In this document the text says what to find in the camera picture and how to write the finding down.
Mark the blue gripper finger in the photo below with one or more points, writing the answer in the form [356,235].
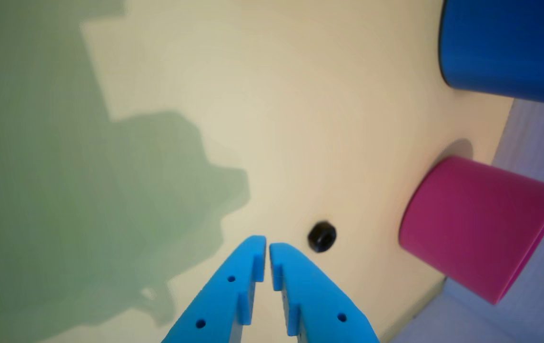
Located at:
[315,305]
[219,300]

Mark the pink round cup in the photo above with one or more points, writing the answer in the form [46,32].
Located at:
[477,228]

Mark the black hex nut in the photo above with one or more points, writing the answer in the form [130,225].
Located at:
[322,237]

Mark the blue round cup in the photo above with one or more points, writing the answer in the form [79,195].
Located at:
[510,43]

